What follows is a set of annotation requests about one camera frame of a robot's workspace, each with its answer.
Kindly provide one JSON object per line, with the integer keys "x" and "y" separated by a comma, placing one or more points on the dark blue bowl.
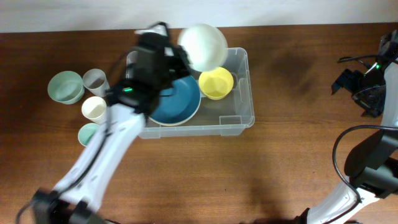
{"x": 184, "y": 89}

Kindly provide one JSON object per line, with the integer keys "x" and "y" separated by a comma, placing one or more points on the green cup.
{"x": 86, "y": 132}

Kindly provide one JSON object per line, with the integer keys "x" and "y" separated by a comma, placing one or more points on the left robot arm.
{"x": 77, "y": 197}

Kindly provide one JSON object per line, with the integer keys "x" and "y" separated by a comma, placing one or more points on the cream cup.
{"x": 94, "y": 109}

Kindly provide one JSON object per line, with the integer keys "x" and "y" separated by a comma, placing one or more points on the clear plastic storage container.
{"x": 229, "y": 116}

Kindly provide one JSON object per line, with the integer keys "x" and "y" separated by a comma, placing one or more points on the light green small bowl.
{"x": 66, "y": 87}

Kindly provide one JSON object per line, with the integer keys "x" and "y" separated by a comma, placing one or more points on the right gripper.
{"x": 374, "y": 106}

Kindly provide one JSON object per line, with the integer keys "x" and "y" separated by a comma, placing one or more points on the white small bowl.
{"x": 205, "y": 45}

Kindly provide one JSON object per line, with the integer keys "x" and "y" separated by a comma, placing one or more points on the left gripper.
{"x": 180, "y": 56}

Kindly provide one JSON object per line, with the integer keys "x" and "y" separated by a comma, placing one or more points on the beige bowl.
{"x": 174, "y": 113}

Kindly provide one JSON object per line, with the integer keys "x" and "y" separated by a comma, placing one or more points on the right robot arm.
{"x": 370, "y": 172}

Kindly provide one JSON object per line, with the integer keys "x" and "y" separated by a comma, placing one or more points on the yellow small bowl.
{"x": 216, "y": 84}

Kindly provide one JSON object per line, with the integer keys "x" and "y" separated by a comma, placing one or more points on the grey cup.
{"x": 95, "y": 81}

